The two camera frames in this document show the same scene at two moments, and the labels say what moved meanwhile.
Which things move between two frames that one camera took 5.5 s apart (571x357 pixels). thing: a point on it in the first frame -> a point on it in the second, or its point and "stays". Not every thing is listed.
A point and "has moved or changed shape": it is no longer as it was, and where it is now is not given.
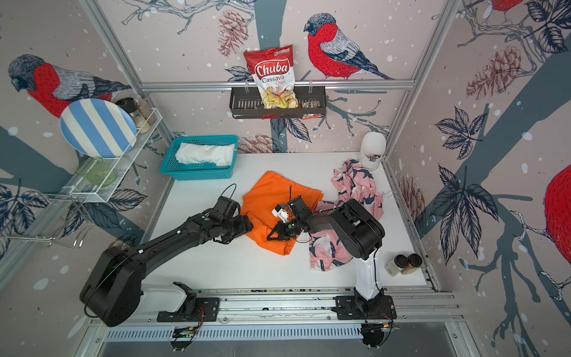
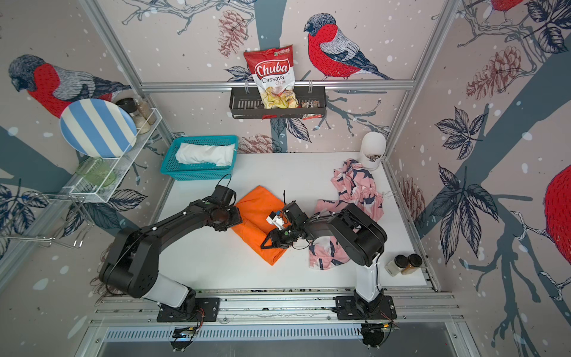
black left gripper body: [236, 227] -> [230, 218]
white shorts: [220, 154] stays
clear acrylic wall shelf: [100, 178] stays
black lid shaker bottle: [394, 266] stays
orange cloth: [262, 192] has moved or changed shape
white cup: [373, 147] stays
